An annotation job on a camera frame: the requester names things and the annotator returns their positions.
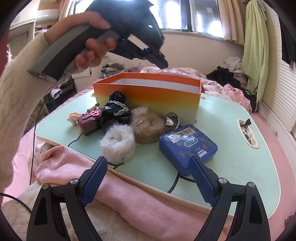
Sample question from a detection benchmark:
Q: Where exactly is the black lace-trimmed fabric pouch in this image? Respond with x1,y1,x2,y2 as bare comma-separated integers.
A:
100,90,132,133

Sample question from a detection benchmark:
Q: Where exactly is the brown fluffy scrunchie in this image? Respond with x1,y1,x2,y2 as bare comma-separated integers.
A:
130,106,166,145

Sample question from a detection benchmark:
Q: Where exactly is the shiny metal bowl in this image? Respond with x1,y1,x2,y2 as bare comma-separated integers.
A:
162,112,180,132

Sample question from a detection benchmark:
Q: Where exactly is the dark red small box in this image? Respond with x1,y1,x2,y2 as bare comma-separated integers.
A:
78,108,103,136

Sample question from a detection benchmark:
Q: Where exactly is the blue tin box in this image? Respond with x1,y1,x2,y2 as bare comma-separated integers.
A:
159,124,218,176

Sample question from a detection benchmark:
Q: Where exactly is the white fluffy scrunchie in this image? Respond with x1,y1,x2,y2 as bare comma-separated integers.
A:
99,124,136,165

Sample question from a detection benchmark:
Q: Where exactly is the cream knit sweater forearm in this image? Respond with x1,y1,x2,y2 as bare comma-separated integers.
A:
1,29,55,192

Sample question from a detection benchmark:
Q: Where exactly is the mint green cartoon lap table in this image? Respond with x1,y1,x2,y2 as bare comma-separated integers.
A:
36,92,280,216

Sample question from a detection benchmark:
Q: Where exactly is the orange gradient cardboard box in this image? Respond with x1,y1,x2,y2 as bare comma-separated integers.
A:
93,73,202,126

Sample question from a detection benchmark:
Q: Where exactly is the beige window curtain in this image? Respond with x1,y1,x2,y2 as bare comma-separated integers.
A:
217,0,245,45

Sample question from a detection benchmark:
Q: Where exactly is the black clip in table slot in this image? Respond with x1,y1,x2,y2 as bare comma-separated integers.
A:
239,119,251,126

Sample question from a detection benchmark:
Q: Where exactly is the black clothes pile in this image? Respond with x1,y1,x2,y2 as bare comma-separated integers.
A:
206,66,258,113

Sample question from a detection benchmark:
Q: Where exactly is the white clothes pile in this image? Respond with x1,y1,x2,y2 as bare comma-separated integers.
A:
223,56,243,75

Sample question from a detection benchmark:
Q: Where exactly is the small pink figurine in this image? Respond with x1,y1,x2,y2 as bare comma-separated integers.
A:
67,112,83,125

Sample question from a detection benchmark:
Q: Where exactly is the light green curtain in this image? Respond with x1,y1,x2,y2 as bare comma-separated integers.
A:
242,1,269,102

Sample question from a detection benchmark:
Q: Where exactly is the black cable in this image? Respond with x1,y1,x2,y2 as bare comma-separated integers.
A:
28,99,47,186

